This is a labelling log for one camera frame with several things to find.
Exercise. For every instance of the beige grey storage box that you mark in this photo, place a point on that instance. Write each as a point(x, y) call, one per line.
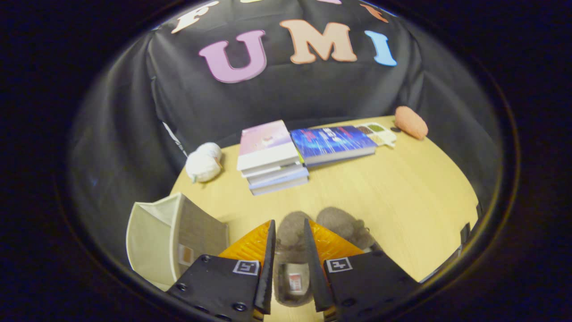
point(196, 228)

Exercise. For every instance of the blue cover book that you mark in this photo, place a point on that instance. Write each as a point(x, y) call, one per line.
point(333, 141)

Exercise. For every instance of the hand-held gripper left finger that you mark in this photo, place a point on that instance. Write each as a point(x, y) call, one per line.
point(268, 268)

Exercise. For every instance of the white plush toy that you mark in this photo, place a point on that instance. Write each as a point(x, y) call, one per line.
point(203, 163)

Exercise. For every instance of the black backdrop cloth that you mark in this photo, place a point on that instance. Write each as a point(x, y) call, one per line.
point(290, 94)

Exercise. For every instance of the white compartment tray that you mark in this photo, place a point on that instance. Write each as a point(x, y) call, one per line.
point(380, 132)

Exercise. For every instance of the pink cover book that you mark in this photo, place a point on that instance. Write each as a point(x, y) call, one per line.
point(266, 143)

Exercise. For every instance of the white book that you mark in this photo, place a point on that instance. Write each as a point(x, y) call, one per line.
point(277, 171)

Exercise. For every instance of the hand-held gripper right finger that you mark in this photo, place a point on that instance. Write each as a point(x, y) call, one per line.
point(315, 268)

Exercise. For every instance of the orange fuzzy plush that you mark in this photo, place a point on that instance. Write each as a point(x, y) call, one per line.
point(411, 121)

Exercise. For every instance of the grey-blue book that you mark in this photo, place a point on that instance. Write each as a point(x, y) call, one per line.
point(281, 182)

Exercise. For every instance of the dark metal frame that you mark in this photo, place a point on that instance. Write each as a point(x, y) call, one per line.
point(464, 232)

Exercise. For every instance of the brown fuzzy shoe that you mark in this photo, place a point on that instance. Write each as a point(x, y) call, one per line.
point(292, 232)
point(344, 223)

